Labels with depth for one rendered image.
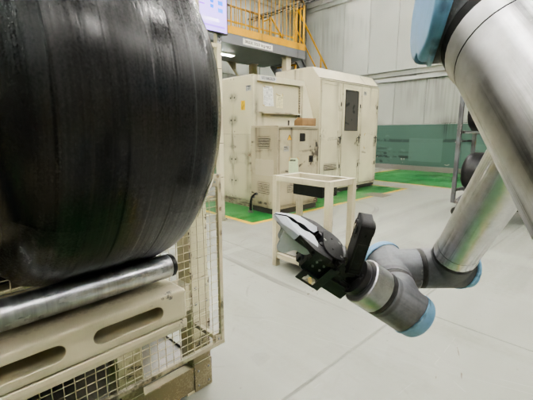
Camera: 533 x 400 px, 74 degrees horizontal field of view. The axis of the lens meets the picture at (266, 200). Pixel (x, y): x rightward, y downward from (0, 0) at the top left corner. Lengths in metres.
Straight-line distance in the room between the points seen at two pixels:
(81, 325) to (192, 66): 0.42
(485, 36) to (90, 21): 0.40
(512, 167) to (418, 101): 11.85
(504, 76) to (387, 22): 12.76
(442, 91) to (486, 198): 11.25
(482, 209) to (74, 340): 0.68
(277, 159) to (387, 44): 8.60
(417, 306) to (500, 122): 0.49
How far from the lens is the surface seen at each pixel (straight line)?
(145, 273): 0.68
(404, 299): 0.73
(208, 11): 4.74
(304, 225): 0.65
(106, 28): 0.49
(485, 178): 0.66
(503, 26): 0.37
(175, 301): 0.70
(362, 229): 0.63
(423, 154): 11.92
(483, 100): 0.34
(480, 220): 0.71
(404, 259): 0.85
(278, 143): 4.90
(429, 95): 12.02
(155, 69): 0.50
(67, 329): 0.63
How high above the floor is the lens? 1.15
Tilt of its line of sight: 11 degrees down
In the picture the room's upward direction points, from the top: straight up
